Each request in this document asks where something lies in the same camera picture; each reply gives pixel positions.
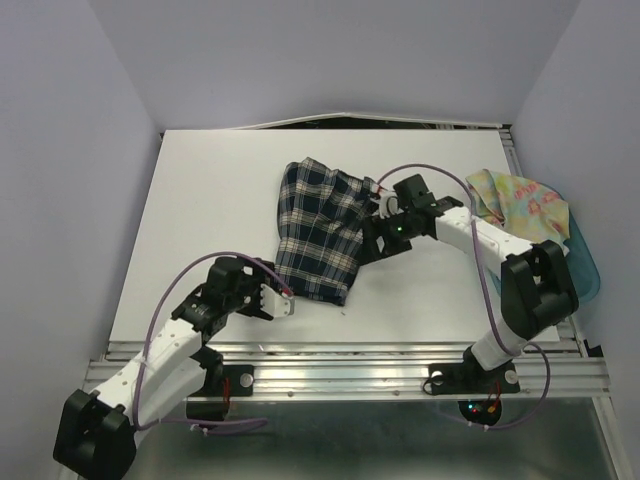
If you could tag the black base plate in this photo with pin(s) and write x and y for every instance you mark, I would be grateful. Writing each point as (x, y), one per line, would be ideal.
(228, 381)
(468, 380)

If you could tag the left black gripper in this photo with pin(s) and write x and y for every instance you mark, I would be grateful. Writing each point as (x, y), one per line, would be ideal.
(257, 278)

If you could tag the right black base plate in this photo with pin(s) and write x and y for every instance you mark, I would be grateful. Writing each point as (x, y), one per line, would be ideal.
(468, 380)

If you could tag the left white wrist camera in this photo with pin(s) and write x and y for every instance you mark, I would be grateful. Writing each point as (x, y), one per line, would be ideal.
(276, 304)

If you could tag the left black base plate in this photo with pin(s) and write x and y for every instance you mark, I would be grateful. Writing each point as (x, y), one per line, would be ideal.
(228, 381)

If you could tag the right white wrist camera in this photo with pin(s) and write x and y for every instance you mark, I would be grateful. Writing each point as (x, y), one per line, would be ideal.
(388, 205)

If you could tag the aluminium frame rails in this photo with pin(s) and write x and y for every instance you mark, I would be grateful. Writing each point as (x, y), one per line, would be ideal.
(217, 188)

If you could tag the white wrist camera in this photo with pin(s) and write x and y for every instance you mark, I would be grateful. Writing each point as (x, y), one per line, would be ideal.
(388, 205)
(276, 304)

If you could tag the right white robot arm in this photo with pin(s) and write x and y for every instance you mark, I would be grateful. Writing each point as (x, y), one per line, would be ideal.
(537, 291)

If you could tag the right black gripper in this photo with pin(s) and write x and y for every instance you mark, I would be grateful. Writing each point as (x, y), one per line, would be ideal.
(374, 227)

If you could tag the pastel tie-dye skirt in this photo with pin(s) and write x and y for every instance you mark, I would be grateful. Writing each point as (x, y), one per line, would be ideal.
(521, 207)

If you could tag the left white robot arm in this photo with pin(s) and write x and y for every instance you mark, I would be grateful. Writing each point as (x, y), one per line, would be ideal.
(100, 431)

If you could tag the navy plaid skirt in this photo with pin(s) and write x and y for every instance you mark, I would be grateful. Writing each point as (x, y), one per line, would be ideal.
(320, 214)

